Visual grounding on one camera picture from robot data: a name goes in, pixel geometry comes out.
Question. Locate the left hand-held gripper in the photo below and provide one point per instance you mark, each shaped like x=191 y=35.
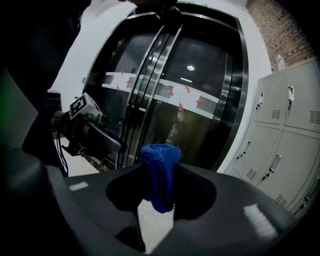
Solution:
x=82 y=106

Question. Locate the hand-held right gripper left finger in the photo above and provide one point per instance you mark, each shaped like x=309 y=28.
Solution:
x=82 y=212

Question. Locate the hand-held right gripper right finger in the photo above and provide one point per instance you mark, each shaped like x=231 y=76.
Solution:
x=225 y=212

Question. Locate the blue cleaning cloth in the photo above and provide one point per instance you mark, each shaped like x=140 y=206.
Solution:
x=160 y=175

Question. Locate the grey metal locker door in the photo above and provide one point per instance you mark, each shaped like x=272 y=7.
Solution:
x=260 y=150

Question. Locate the person's left forearm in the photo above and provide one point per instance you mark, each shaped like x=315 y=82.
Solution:
x=56 y=121

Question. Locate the black framed glass entrance door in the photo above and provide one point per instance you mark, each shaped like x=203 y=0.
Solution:
x=200 y=50

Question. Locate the grey metal locker cabinet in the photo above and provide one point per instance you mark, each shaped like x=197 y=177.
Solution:
x=300 y=100

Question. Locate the white paper notice red tape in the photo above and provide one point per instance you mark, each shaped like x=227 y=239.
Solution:
x=120 y=80
x=186 y=98

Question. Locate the person's body in dark clothes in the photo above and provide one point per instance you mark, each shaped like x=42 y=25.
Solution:
x=45 y=37

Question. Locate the white spray bottle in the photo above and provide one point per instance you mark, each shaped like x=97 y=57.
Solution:
x=280 y=63

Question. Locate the green exit sign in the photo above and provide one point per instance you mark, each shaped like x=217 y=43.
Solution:
x=197 y=3

